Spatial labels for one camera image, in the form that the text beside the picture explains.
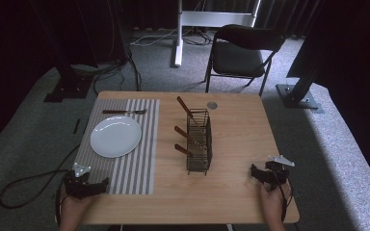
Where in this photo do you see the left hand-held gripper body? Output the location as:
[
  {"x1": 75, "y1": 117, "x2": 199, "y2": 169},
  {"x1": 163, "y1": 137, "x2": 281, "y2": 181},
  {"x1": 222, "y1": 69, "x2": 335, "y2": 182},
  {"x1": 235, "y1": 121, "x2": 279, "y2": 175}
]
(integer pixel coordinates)
[{"x1": 64, "y1": 162, "x2": 93, "y2": 200}]

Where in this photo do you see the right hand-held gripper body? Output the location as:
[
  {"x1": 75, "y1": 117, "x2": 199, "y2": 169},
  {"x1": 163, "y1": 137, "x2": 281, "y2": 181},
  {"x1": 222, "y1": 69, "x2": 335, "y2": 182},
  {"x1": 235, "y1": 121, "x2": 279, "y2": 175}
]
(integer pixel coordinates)
[{"x1": 264, "y1": 154, "x2": 296, "y2": 193}]

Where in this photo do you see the person's left hand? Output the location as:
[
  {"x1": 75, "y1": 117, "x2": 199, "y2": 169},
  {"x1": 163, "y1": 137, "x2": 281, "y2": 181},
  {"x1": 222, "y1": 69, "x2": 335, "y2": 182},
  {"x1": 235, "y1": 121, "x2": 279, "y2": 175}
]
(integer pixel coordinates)
[{"x1": 59, "y1": 188, "x2": 101, "y2": 231}]

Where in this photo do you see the person's right hand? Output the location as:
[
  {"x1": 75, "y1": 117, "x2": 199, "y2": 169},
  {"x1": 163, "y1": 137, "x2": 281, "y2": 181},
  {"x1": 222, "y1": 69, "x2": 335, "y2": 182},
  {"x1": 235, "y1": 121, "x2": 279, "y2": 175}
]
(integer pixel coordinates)
[{"x1": 257, "y1": 179, "x2": 293, "y2": 231}]

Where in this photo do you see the white round plate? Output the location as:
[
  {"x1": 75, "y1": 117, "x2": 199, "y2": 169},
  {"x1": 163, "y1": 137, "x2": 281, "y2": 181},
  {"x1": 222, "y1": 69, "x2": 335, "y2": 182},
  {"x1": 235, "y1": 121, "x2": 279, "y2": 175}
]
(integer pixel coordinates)
[{"x1": 90, "y1": 115, "x2": 143, "y2": 159}]

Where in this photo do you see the grey striped placemat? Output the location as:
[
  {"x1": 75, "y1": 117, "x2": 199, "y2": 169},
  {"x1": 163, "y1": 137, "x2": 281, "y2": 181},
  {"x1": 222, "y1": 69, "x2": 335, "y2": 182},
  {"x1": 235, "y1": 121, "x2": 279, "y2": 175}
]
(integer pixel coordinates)
[{"x1": 73, "y1": 98, "x2": 161, "y2": 195}]

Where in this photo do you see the black tape strip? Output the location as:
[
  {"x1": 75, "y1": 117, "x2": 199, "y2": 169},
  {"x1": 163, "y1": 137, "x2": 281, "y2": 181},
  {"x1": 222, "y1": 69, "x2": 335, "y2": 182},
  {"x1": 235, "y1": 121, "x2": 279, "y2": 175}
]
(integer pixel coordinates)
[{"x1": 72, "y1": 117, "x2": 82, "y2": 135}]

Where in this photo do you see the black metal stand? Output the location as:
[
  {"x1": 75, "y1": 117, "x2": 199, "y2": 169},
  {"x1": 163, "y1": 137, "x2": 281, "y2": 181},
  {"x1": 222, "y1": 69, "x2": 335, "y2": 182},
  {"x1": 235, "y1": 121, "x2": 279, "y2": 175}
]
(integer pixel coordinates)
[
  {"x1": 28, "y1": 0, "x2": 94, "y2": 104},
  {"x1": 275, "y1": 64, "x2": 326, "y2": 115}
]

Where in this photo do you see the black folding chair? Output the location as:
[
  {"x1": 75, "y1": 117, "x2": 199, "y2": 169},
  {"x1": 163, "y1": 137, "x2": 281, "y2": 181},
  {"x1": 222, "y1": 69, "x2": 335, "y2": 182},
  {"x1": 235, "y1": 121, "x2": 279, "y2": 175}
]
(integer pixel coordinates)
[{"x1": 204, "y1": 24, "x2": 286, "y2": 97}]

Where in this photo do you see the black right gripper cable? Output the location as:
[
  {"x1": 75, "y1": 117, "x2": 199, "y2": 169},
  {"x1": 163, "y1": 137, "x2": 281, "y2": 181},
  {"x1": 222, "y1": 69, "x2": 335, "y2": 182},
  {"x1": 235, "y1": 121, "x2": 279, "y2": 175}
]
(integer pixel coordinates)
[{"x1": 274, "y1": 171, "x2": 295, "y2": 223}]

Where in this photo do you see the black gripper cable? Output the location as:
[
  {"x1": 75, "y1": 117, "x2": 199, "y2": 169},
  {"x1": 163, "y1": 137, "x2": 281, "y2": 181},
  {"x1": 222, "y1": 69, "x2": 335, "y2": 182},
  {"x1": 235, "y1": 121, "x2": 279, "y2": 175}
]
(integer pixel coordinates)
[
  {"x1": 0, "y1": 143, "x2": 82, "y2": 225},
  {"x1": 274, "y1": 171, "x2": 295, "y2": 223}
]

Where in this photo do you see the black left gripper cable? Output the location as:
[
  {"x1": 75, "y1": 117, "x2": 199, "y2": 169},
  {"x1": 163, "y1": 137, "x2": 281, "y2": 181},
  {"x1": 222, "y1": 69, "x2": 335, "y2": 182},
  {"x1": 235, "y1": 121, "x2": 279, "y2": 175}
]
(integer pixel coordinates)
[{"x1": 0, "y1": 143, "x2": 82, "y2": 225}]

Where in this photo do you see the black wire cutlery rack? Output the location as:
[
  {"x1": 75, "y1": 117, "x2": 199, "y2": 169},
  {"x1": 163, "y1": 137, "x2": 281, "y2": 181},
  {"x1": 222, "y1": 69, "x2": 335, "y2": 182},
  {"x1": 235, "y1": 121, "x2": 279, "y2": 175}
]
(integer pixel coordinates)
[{"x1": 186, "y1": 108, "x2": 214, "y2": 176}]

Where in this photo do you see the wooden-handled metal fork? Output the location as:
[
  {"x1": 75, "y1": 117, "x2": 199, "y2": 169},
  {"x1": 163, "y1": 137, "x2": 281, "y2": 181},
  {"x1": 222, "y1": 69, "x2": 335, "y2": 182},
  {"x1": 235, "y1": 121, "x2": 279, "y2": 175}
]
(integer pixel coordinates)
[{"x1": 102, "y1": 108, "x2": 148, "y2": 116}]

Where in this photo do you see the wooden-handled utensil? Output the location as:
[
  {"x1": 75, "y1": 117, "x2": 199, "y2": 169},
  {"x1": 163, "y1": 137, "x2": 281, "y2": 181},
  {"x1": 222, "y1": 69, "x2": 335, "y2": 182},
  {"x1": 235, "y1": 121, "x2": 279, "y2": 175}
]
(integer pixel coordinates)
[
  {"x1": 176, "y1": 95, "x2": 198, "y2": 125},
  {"x1": 173, "y1": 125, "x2": 204, "y2": 149},
  {"x1": 173, "y1": 143, "x2": 204, "y2": 162}
]

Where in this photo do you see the bundle of black floor cables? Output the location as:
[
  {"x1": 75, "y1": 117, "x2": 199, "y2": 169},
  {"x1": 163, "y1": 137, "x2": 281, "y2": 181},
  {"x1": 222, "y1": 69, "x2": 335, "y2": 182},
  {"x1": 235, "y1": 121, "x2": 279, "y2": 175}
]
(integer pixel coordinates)
[{"x1": 70, "y1": 47, "x2": 143, "y2": 94}]

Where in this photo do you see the white floor cable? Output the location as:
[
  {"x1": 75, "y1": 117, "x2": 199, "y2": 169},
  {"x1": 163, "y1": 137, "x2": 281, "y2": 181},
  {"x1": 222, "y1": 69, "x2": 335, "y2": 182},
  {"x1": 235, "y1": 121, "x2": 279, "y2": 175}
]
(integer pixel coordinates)
[{"x1": 129, "y1": 28, "x2": 214, "y2": 48}]

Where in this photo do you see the white desk frame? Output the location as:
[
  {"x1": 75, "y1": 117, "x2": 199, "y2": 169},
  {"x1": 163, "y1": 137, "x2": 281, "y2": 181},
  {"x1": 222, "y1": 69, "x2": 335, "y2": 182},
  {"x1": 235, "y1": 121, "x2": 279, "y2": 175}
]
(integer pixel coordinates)
[{"x1": 172, "y1": 0, "x2": 262, "y2": 68}]

